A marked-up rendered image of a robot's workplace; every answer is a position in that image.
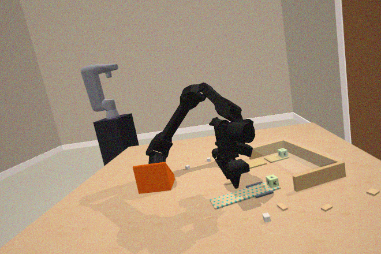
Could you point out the pale yellow flat strip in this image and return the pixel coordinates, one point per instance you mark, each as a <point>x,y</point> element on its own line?
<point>256,163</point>

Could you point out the pale green cube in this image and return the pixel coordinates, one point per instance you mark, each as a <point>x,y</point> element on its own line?
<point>272,181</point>

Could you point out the beige polka-dot strip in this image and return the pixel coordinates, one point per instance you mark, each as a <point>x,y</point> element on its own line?
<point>241,195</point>

